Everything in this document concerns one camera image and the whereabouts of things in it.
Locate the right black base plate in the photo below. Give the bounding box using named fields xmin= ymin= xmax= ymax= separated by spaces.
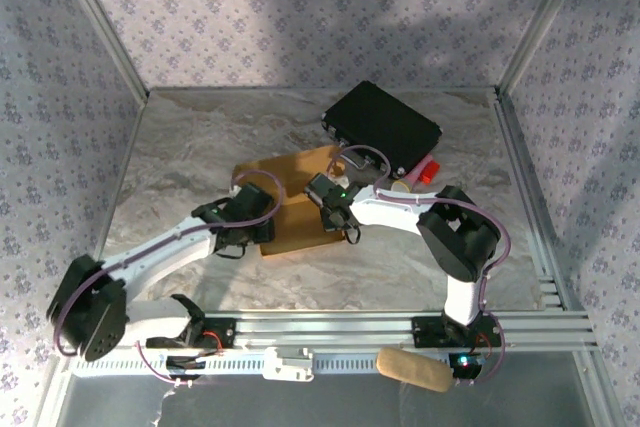
xmin=410 ymin=314 xmax=504 ymax=349

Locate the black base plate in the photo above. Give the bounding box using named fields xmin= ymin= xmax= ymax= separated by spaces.
xmin=410 ymin=314 xmax=504 ymax=349
xmin=143 ymin=315 xmax=237 ymax=349

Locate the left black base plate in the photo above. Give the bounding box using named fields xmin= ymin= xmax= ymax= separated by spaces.
xmin=143 ymin=315 xmax=237 ymax=349

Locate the black case with metal latches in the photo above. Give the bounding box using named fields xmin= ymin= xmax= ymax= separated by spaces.
xmin=321 ymin=80 xmax=444 ymax=181

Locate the aluminium side rail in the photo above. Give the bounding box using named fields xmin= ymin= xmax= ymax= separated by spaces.
xmin=492 ymin=91 xmax=599 ymax=348

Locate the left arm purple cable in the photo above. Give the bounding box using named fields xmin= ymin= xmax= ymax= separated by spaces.
xmin=53 ymin=170 xmax=287 ymax=389

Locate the white torn film scrap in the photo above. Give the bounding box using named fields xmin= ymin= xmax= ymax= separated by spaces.
xmin=149 ymin=389 xmax=176 ymax=427

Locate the tan foam roll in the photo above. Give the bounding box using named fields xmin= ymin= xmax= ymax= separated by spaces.
xmin=374 ymin=345 xmax=456 ymax=394

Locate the white plastic clip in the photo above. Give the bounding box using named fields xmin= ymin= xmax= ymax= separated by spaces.
xmin=261 ymin=345 xmax=316 ymax=382

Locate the aluminium frame post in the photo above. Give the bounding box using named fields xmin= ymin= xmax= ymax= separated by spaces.
xmin=49 ymin=0 xmax=151 ymax=103
xmin=497 ymin=0 xmax=596 ymax=98

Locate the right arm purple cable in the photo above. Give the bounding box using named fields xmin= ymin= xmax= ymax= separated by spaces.
xmin=329 ymin=144 xmax=511 ymax=387

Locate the white slotted cable duct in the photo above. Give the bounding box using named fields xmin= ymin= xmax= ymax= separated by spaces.
xmin=69 ymin=352 xmax=457 ymax=379

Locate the brown cardboard box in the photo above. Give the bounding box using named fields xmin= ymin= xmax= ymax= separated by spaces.
xmin=232 ymin=144 xmax=351 ymax=258

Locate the black board with LED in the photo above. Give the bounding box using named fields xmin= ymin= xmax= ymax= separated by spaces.
xmin=447 ymin=351 xmax=487 ymax=382

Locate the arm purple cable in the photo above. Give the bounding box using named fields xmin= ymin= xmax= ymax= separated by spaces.
xmin=329 ymin=144 xmax=511 ymax=387
xmin=53 ymin=170 xmax=287 ymax=389

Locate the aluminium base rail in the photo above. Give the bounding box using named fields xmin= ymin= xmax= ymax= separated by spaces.
xmin=53 ymin=310 xmax=600 ymax=352

